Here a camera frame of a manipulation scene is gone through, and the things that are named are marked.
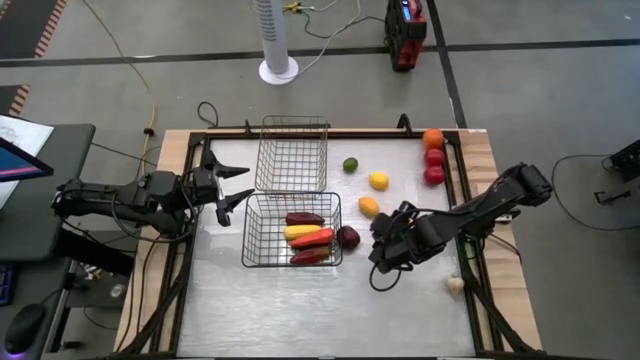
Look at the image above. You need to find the computer monitor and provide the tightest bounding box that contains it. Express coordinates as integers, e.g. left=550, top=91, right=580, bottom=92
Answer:
left=0, top=137, right=55, bottom=184

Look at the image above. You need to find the tall wire basket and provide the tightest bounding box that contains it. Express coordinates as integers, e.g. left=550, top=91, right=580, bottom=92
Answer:
left=253, top=115, right=330, bottom=195

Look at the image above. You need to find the black desk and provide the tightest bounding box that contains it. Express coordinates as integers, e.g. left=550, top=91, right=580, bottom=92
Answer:
left=0, top=123, right=141, bottom=351

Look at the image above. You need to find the orange fruit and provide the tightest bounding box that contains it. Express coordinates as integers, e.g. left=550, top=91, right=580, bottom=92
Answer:
left=422, top=128, right=446, bottom=151

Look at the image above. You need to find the red chili pepper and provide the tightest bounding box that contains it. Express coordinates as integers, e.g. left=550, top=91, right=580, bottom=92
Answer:
left=289, top=245, right=332, bottom=266

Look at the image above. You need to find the long black floor cable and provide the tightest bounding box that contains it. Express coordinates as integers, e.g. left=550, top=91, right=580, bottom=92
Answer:
left=549, top=153, right=640, bottom=235

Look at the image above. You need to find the black table frame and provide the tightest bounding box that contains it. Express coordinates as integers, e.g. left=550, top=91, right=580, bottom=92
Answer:
left=114, top=127, right=546, bottom=360

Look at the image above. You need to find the black computer mouse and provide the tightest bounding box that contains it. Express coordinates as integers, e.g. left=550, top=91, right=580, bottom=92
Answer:
left=3, top=303, right=47, bottom=355

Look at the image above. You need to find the white floor cable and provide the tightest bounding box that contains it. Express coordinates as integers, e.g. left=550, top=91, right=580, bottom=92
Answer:
left=282, top=0, right=362, bottom=81

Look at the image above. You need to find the black looped cable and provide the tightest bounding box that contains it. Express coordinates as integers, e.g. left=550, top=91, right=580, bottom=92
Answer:
left=196, top=101, right=220, bottom=129

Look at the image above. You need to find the wide wire basket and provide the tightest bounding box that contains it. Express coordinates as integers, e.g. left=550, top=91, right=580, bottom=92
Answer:
left=241, top=191, right=344, bottom=269

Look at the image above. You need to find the yellow lemon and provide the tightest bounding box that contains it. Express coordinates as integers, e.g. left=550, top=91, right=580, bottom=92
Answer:
left=368, top=171, right=391, bottom=192

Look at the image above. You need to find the yellow corn banana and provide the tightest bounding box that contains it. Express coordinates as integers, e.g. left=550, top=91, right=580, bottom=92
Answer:
left=283, top=224, right=324, bottom=242

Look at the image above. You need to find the orange-red carrot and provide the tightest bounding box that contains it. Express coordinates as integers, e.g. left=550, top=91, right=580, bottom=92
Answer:
left=288, top=227, right=335, bottom=250

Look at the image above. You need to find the thin black cable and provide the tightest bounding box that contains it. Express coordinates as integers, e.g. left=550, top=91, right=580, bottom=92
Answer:
left=89, top=141, right=160, bottom=167

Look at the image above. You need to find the black box device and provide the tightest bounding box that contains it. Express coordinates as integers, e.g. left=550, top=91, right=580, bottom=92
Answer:
left=608, top=138, right=640, bottom=184

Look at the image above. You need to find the small black floor stand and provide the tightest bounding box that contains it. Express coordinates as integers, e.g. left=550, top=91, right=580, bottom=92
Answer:
left=593, top=189, right=633, bottom=205

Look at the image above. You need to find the dark maroon chili pepper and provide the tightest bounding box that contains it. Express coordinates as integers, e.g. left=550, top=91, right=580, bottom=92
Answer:
left=285, top=211, right=326, bottom=227

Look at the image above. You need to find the yellow floor cable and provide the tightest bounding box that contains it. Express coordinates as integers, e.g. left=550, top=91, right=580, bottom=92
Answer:
left=80, top=0, right=157, bottom=195

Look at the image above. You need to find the black case with stickers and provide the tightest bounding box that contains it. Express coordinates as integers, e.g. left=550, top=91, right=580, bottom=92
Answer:
left=64, top=259, right=132, bottom=310

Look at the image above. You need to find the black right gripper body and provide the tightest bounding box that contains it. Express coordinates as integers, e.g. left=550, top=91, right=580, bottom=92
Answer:
left=368, top=211, right=417, bottom=275

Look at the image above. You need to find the white tower fan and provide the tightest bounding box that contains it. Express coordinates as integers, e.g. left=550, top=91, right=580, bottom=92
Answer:
left=252, top=0, right=300, bottom=86

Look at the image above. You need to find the white paper sheet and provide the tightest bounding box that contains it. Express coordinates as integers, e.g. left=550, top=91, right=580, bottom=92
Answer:
left=0, top=114, right=55, bottom=209

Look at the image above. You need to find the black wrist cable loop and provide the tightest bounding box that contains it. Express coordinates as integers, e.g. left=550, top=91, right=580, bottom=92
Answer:
left=368, top=262, right=404, bottom=293

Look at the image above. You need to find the black keyboard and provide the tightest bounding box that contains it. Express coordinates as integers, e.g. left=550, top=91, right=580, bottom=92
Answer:
left=0, top=264, right=15, bottom=307

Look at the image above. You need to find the large black striped-edge floor mat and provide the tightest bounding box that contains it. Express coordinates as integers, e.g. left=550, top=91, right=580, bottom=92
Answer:
left=0, top=0, right=68, bottom=60

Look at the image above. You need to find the red tomato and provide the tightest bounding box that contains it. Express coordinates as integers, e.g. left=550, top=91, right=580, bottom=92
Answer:
left=423, top=165, right=447, bottom=186
left=423, top=147, right=447, bottom=168

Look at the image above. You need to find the small black striped-edge floor mat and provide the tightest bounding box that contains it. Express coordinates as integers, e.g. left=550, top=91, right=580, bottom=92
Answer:
left=0, top=84, right=31, bottom=117

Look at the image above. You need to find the orange-yellow mango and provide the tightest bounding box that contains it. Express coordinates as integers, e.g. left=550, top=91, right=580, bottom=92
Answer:
left=357, top=195, right=381, bottom=219

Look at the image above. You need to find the red and black toolbox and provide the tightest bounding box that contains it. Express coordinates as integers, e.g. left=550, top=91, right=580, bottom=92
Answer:
left=383, top=0, right=429, bottom=74

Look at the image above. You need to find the dark red onion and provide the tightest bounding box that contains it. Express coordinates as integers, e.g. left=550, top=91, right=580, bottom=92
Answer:
left=336, top=224, right=362, bottom=252

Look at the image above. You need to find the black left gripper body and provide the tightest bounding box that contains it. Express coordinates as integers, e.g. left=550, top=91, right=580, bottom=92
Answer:
left=192, top=167, right=226, bottom=228

